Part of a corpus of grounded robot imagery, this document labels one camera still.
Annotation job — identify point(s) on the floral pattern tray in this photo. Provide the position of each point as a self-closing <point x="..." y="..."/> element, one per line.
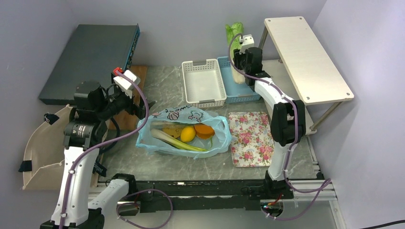
<point x="252" y="144"/>

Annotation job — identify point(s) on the green celery stalks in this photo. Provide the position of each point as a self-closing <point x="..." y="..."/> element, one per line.
<point x="174" y="140"/>

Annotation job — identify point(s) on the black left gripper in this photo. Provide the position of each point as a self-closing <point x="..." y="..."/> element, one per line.
<point x="140" y="110"/>

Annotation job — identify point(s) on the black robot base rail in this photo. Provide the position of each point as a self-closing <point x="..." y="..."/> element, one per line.
<point x="248" y="194"/>

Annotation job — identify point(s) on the light blue printed grocery bag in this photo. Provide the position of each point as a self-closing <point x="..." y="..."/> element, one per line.
<point x="152" y="138"/>

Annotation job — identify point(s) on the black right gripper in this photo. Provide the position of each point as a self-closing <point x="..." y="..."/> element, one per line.
<point x="237" y="57"/>

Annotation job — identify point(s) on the yellow lemon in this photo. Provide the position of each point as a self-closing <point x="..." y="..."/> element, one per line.
<point x="188" y="134"/>

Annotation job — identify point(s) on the wooden board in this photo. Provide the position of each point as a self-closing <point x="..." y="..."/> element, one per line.
<point x="126" y="121"/>

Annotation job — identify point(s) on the white two-tier metal shelf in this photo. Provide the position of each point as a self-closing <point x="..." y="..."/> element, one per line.
<point x="304" y="70"/>

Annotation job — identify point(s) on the blue perforated plastic basket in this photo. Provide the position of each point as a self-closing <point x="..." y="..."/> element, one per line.
<point x="235" y="92"/>

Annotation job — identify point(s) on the orange pumpkin slice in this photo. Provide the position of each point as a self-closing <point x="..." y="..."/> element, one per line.
<point x="204" y="131"/>

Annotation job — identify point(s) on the brown potato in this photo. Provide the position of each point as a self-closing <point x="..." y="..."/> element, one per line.
<point x="173" y="131"/>

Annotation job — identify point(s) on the dark grey flat equipment box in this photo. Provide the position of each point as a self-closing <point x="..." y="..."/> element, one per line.
<point x="92" y="53"/>

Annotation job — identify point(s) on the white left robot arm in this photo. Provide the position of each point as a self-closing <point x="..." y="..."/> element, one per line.
<point x="73" y="209"/>

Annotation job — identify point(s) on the white perforated plastic basket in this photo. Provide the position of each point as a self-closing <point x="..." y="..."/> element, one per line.
<point x="203" y="83"/>

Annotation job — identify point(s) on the beige canvas tote bag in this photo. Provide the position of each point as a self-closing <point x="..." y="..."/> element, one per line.
<point x="44" y="151"/>

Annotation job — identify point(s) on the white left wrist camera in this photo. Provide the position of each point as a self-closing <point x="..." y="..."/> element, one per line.
<point x="125" y="80"/>

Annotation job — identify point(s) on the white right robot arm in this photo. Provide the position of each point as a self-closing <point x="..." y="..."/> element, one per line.
<point x="288" y="117"/>

